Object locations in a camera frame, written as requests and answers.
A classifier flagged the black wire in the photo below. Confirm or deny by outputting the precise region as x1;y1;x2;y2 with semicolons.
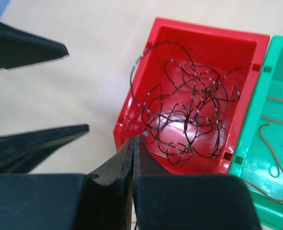
129;40;249;166

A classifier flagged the orange wire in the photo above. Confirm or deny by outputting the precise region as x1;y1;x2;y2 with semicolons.
244;97;283;203

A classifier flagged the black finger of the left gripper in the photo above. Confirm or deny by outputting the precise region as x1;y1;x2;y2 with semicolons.
0;124;90;174
0;22;69;69

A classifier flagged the green plastic bin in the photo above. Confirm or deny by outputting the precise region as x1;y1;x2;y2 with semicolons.
228;36;283;230

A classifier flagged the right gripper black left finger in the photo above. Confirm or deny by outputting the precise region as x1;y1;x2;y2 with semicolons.
74;138;135;230

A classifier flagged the red plastic bin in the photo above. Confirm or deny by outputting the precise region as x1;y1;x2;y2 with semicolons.
113;17;270;174

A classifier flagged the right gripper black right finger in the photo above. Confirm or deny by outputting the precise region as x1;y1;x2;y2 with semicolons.
133;136;179;230

